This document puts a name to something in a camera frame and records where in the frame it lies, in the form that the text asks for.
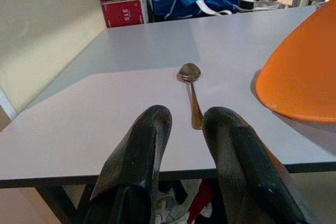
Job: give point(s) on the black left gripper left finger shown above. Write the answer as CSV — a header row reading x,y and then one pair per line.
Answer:
x,y
136,171

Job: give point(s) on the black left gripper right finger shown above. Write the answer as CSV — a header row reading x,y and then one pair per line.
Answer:
x,y
244,171

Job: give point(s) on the golden metal spoon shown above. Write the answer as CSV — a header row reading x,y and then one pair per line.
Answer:
x,y
189,70

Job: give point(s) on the orange plate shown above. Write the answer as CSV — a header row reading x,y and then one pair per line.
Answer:
x,y
302,72

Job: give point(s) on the crumpled white red cloth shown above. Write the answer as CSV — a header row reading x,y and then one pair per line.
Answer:
x,y
199,203

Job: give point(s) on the red box with number print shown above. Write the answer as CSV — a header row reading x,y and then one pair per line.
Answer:
x,y
123,12

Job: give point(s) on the black table frame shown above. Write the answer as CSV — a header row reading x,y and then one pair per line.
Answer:
x,y
57,200

